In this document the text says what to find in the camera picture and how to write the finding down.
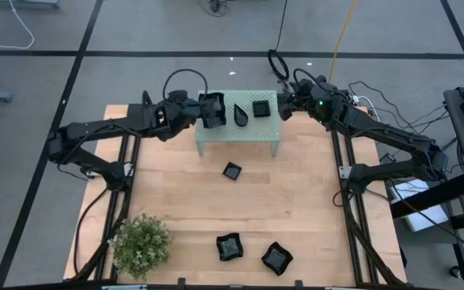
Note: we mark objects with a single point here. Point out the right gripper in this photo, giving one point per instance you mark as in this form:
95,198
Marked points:
301,102

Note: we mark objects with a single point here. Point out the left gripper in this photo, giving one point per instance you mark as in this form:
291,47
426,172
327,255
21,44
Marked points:
187,110

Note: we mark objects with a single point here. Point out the black square mini plate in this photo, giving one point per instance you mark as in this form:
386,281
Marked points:
261,108
232,171

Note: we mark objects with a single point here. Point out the black teardrop mini plate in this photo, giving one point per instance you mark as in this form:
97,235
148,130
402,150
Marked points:
240,115

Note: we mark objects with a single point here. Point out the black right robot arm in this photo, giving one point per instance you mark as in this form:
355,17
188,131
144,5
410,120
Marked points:
385,135

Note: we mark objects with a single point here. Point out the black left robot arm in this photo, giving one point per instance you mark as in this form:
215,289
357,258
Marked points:
95,129

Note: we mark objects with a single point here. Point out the sage green perforated metal shelf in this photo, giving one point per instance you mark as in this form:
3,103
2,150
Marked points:
256,129

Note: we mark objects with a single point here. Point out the artificial green potted plant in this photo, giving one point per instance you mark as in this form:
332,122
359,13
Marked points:
140,246

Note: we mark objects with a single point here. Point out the white flat box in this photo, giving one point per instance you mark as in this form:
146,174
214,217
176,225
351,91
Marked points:
421,209

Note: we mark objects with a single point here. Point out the black stand beam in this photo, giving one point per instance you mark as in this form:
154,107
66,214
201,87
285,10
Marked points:
433,195

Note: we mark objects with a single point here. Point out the black caster wheel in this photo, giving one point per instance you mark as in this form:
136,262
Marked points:
455,272

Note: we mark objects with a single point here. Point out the black aluminium table frame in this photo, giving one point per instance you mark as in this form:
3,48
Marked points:
336,153

